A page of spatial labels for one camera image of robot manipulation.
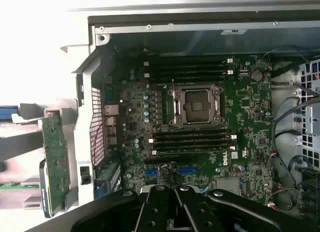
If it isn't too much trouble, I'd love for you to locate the metal disk bay cage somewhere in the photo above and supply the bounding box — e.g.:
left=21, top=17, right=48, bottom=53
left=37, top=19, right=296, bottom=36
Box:
left=296, top=58, right=320, bottom=168

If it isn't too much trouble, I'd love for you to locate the metal CPU socket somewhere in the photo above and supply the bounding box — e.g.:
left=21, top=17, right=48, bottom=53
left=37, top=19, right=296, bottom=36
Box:
left=167, top=84, right=226, bottom=129

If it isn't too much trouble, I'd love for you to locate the black expansion slot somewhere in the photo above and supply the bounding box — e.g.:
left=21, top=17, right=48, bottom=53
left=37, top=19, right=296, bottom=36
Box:
left=144, top=155, right=198, bottom=164

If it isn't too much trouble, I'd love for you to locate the grey parts rack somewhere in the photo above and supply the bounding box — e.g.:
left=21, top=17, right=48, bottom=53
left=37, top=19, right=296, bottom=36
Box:
left=0, top=98, right=81, bottom=218

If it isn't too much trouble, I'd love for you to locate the black open PC case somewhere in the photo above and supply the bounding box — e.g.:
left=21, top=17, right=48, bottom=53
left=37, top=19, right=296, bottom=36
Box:
left=59, top=14, right=320, bottom=218

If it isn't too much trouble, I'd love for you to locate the green RAM stick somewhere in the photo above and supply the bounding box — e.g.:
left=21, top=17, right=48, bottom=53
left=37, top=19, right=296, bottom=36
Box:
left=0, top=183, right=41, bottom=192

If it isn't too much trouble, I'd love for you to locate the green motherboard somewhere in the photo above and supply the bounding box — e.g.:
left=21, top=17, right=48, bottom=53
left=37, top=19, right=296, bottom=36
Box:
left=102, top=54, right=273, bottom=205

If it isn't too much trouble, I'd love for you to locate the hard disk with blue rails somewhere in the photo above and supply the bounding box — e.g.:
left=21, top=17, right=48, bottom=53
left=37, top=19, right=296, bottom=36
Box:
left=0, top=105, right=21, bottom=123

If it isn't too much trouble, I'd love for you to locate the blue expansion slot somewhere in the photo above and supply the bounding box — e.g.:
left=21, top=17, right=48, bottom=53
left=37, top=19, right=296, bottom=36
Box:
left=144, top=167, right=198, bottom=177

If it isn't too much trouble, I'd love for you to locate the silver chipset heatsink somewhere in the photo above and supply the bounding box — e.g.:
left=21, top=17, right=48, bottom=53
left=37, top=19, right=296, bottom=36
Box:
left=216, top=178, right=242, bottom=197

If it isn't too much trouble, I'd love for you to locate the red and black twisted wire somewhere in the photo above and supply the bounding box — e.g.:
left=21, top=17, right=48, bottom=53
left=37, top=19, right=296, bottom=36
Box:
left=91, top=115, right=116, bottom=164

